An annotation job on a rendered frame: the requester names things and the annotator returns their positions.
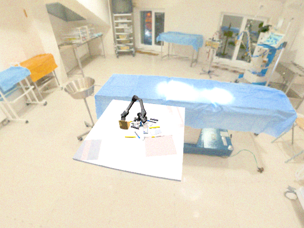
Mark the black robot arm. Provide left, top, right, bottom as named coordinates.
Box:
left=121, top=95, right=147, bottom=123

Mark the grey keyboard with white letter keys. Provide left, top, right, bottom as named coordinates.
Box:
left=143, top=123, right=148, bottom=134

